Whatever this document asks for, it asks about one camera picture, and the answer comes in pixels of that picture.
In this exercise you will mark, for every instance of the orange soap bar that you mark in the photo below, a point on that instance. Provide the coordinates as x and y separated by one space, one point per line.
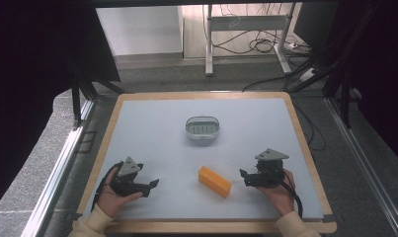
214 181

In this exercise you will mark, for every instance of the black metal stand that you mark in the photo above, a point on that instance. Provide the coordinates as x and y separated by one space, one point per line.
76 102
344 98

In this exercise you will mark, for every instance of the small white power strip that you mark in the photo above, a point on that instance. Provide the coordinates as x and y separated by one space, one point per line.
292 45

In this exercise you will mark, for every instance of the clear grey soap dish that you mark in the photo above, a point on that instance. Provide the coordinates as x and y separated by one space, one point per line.
202 128

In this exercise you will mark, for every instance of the black curtain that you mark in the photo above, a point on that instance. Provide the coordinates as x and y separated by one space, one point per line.
381 65
28 82

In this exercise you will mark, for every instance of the dark floor plate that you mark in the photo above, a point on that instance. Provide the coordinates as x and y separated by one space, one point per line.
87 142

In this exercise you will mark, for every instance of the white metal desk frame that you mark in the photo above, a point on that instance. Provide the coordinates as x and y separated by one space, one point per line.
246 23

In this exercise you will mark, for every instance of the large white power strip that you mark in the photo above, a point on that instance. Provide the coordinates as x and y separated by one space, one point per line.
308 74

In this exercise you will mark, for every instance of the white panel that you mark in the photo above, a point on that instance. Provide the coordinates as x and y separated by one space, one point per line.
140 29

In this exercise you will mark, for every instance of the person's right hand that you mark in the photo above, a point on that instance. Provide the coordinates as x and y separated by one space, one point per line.
280 197

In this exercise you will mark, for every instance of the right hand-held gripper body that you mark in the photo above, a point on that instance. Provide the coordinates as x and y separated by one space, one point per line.
269 164

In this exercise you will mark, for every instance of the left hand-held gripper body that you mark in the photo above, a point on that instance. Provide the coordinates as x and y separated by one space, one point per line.
129 166

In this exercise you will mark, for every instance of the aluminium floor rail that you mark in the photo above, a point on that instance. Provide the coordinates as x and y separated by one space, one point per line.
60 164
367 164

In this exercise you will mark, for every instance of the person's left hand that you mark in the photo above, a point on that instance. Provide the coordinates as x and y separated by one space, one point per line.
112 200

